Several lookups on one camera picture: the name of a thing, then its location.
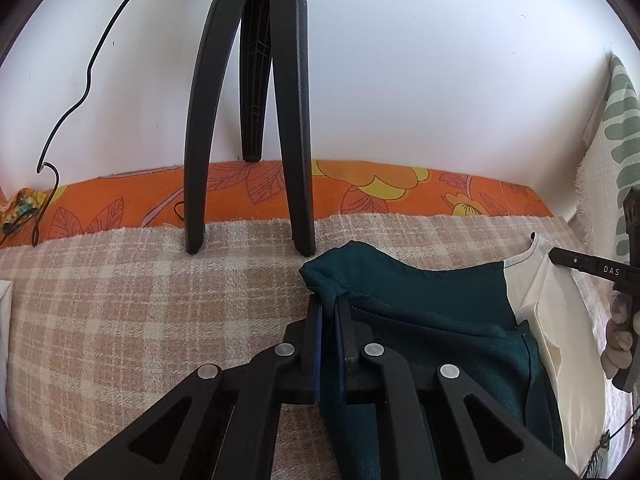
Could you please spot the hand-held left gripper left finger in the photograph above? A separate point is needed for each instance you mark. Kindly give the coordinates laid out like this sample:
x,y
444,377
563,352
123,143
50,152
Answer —
x,y
315,345

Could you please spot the green striped white cushion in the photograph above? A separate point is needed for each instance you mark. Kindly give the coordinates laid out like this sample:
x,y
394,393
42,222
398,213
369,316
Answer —
x,y
620,110

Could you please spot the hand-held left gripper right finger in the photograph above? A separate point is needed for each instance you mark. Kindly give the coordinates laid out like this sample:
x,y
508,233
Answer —
x,y
345,345

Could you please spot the beige checked blanket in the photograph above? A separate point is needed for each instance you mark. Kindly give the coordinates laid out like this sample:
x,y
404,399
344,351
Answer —
x,y
125,310

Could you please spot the colourful scarf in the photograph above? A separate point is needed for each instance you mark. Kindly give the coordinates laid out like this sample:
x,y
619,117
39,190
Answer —
x,y
22,205

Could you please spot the person's right hand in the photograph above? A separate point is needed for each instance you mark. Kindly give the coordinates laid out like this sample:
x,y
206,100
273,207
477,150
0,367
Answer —
x,y
620,340

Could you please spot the green and white printed T-shirt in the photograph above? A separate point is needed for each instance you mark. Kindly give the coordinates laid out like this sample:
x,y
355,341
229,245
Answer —
x,y
425,300

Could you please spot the white folded garment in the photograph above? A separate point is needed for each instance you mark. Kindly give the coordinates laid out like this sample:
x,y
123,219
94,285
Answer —
x,y
5,335

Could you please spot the orange floral cloth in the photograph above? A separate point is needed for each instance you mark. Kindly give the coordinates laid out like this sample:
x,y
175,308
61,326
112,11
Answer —
x,y
400,200

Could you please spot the black tripod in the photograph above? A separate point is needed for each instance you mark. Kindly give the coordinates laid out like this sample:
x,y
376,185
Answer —
x,y
200,135

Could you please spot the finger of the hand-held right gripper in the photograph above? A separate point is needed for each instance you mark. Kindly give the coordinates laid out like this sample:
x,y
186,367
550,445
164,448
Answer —
x,y
590,265
631,230

